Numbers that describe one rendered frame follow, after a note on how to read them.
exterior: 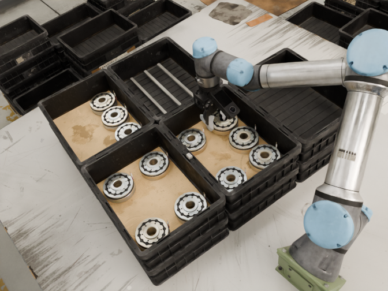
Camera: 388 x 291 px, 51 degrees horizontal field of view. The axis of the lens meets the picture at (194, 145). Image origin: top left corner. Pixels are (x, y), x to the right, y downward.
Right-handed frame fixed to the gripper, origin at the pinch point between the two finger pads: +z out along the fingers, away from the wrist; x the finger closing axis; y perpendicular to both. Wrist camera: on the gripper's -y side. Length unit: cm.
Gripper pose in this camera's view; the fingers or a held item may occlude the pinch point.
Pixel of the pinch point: (217, 126)
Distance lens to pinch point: 148.0
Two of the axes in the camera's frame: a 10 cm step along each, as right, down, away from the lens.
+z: 1.2, 6.3, 7.6
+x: -7.6, 5.5, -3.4
